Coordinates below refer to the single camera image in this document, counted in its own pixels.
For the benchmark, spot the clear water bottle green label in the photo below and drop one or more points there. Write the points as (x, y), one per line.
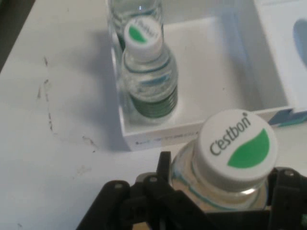
(148, 79)
(134, 9)
(239, 148)

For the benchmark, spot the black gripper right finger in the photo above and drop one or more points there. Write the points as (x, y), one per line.
(290, 196)

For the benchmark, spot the white and blue cardboard box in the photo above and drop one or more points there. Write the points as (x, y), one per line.
(216, 72)

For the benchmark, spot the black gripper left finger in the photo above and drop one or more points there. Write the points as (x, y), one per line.
(144, 198)

